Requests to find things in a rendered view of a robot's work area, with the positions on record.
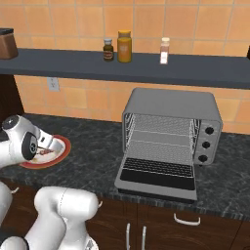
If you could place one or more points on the white wall outlet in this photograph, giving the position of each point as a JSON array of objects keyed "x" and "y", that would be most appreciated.
[{"x": 53, "y": 84}]

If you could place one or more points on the yellow mustard jar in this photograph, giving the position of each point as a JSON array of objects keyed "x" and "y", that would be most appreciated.
[{"x": 124, "y": 47}]

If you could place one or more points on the pale spice shaker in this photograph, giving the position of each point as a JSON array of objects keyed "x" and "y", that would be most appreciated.
[{"x": 164, "y": 51}]

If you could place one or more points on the small dark brown jar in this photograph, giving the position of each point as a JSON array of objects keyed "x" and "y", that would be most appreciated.
[{"x": 108, "y": 50}]

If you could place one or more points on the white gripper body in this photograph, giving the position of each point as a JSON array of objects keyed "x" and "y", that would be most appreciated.
[{"x": 55, "y": 145}]

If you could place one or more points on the red rimmed white plate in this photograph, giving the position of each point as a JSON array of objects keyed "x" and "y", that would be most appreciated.
[{"x": 62, "y": 153}]

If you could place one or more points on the brown canister with black lid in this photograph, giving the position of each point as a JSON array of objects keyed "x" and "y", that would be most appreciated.
[{"x": 7, "y": 45}]

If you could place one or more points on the dark wood tall cabinet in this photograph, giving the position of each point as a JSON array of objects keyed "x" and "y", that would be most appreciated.
[{"x": 9, "y": 97}]

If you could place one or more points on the dark wood cupboard door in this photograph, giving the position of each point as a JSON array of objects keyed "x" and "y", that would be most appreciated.
[
  {"x": 114, "y": 228},
  {"x": 162, "y": 239}
]

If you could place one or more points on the kebab skewer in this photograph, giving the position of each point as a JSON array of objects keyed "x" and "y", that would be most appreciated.
[{"x": 43, "y": 151}]

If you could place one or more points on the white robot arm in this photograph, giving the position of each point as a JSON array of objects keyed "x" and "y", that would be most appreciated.
[{"x": 58, "y": 211}]

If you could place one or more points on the black toaster oven knob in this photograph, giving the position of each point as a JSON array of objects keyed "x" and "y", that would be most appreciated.
[
  {"x": 202, "y": 158},
  {"x": 209, "y": 130},
  {"x": 205, "y": 144}
]

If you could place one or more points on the toaster oven door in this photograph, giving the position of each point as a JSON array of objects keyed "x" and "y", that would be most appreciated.
[{"x": 156, "y": 179}]

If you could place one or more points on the dark wood drawer front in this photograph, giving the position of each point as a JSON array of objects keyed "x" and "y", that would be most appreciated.
[{"x": 211, "y": 228}]

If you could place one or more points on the grey toaster oven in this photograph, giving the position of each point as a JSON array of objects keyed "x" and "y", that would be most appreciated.
[{"x": 172, "y": 104}]

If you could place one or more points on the dark grey wall shelf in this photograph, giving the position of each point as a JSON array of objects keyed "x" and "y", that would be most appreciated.
[{"x": 130, "y": 70}]

